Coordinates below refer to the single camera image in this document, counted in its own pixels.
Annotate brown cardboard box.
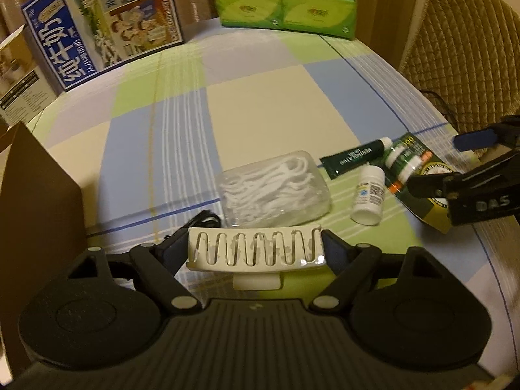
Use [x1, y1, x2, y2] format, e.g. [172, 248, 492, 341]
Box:
[0, 121, 89, 374]

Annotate tan quilted chair cover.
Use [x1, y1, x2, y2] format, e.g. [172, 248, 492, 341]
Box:
[398, 0, 520, 159]

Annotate stack of green tissue packs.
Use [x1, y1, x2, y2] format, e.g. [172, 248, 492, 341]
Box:
[203, 0, 360, 41]

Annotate clear floss pick box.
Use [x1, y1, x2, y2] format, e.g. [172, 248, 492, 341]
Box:
[217, 151, 332, 228]

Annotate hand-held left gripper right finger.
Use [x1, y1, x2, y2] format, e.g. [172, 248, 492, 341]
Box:
[309, 231, 443, 313]

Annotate white product box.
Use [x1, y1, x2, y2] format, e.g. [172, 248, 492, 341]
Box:
[0, 24, 58, 125]

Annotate plain brown carton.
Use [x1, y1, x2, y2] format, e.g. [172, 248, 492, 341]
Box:
[168, 0, 222, 44]

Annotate white pill bottle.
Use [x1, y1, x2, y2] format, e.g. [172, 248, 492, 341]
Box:
[350, 163, 386, 225]

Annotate white slotted soap dish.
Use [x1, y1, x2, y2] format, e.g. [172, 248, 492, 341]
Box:
[185, 223, 328, 292]

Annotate plaid cloth covered desktop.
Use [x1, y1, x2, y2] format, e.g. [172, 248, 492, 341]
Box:
[30, 28, 520, 378]

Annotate green printed card package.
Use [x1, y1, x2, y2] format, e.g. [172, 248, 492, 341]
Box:
[384, 132, 478, 235]

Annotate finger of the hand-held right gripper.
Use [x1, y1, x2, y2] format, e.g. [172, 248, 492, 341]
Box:
[407, 152, 520, 199]
[453, 116, 520, 154]

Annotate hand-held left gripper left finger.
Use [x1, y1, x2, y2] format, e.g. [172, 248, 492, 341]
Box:
[67, 231, 204, 314]

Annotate dark green lip gel tube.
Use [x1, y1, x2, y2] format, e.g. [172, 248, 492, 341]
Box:
[320, 137, 394, 180]

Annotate blue milk carton box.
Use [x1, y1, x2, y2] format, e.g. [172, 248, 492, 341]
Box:
[21, 0, 183, 93]

